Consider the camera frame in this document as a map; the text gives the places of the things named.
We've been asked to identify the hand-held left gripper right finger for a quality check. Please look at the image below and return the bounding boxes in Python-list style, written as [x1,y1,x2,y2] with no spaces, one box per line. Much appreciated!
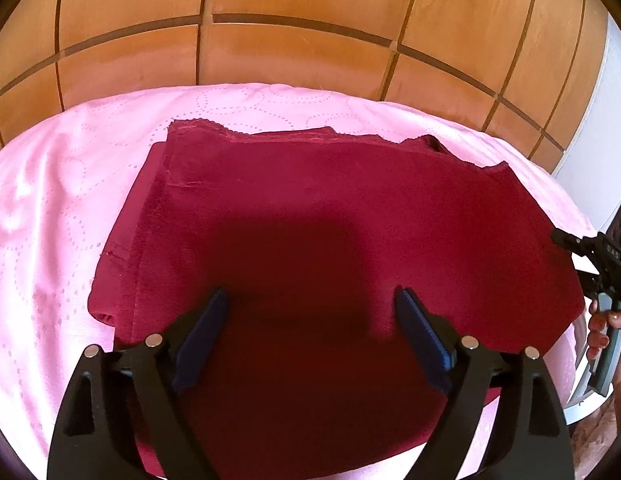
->
[395,285,575,480]

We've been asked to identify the person's right forearm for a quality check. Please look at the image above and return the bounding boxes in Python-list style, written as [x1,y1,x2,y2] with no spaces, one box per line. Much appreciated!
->
[573,391,621,480]

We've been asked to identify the wooden wardrobe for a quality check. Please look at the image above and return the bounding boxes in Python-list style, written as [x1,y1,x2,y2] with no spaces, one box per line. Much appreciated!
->
[0,0,610,177]

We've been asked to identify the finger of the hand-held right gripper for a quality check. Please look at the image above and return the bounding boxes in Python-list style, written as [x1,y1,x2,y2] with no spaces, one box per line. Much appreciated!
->
[551,228,599,262]
[577,269,602,303]

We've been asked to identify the dark red embroidered dress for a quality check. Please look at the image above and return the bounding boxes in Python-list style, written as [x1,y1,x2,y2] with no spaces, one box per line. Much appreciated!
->
[87,119,586,478]

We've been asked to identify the pink dotted blanket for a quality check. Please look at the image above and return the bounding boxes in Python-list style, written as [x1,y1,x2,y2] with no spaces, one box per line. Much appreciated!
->
[0,84,599,480]

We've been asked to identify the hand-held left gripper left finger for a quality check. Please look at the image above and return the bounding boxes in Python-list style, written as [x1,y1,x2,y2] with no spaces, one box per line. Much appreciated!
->
[46,287,228,480]

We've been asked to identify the person's right hand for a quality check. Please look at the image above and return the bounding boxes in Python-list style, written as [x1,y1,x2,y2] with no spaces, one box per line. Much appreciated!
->
[585,297,621,361]

